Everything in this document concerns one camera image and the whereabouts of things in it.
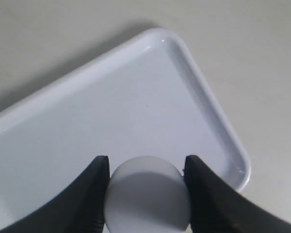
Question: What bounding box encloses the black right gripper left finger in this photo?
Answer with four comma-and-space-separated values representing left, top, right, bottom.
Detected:
1, 156, 110, 233

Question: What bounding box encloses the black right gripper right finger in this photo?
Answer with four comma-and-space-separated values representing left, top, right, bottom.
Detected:
184, 155, 291, 233

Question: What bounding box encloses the white rectangular plastic tray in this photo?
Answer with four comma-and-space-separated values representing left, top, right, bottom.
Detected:
0, 28, 251, 230

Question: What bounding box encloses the white bottle cap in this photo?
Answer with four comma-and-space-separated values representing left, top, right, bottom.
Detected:
104, 156, 191, 233

